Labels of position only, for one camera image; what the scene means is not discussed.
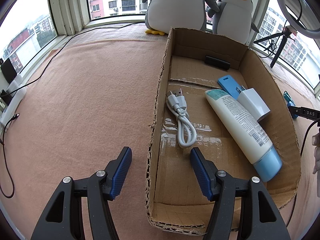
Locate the white power strip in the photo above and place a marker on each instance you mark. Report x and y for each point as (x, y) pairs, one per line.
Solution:
(16, 98)

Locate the white power adapter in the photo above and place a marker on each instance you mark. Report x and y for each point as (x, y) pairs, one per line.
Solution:
(252, 101)

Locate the light blue card device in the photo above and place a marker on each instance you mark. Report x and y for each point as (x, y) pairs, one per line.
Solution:
(229, 85)

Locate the teal clothes peg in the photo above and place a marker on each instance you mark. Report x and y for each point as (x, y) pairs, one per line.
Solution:
(288, 98)

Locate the black cylinder device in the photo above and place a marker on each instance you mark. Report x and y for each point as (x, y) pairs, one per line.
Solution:
(217, 63)

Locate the small penguin plush toy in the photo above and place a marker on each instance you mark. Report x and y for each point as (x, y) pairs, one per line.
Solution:
(234, 19)

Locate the brown cardboard box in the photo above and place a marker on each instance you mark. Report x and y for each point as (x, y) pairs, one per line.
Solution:
(174, 201)

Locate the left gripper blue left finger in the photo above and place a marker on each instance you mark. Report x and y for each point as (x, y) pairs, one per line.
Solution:
(102, 187)

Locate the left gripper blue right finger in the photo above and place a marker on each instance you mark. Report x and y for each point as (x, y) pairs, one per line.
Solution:
(220, 188)

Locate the white gloved hand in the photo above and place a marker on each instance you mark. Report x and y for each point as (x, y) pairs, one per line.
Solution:
(316, 143)

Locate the white ring light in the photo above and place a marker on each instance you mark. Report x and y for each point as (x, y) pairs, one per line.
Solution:
(296, 24)

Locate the large penguin plush toy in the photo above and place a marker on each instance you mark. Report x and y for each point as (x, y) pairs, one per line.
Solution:
(162, 15)

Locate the white blue lotion tube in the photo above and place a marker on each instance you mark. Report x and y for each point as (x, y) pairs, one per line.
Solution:
(247, 133)

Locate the pink blanket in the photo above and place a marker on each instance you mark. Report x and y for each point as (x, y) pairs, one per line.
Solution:
(91, 99)

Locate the black charger plug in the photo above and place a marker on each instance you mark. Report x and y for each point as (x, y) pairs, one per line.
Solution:
(8, 71)

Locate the blue round tape measure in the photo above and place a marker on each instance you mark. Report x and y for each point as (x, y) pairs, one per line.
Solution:
(293, 111)

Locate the black tripod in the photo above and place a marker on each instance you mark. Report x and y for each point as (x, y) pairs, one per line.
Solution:
(273, 47)

